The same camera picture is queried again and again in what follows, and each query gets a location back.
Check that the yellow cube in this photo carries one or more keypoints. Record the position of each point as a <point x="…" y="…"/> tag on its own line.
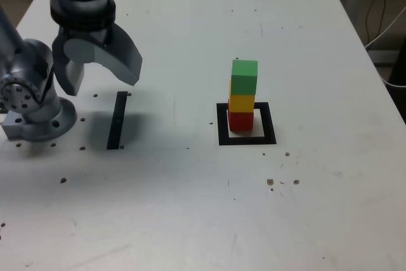
<point x="241" y="103"/>

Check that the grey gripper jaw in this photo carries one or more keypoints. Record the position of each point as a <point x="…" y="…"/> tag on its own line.
<point x="71" y="80"/>
<point x="120" y="61"/>

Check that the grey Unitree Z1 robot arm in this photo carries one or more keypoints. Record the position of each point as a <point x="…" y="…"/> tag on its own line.
<point x="35" y="58"/>

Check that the black tape strip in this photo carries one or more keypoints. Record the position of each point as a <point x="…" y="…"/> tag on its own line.
<point x="115" y="125"/>

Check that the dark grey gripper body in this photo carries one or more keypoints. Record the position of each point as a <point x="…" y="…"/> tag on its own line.
<point x="92" y="33"/>

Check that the black tape square outline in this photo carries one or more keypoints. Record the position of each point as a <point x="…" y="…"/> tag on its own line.
<point x="222" y="131"/>

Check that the green cube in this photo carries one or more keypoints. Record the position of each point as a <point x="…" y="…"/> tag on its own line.
<point x="244" y="83"/>

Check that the red cube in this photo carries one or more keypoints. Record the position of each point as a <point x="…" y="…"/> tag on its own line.
<point x="241" y="122"/>

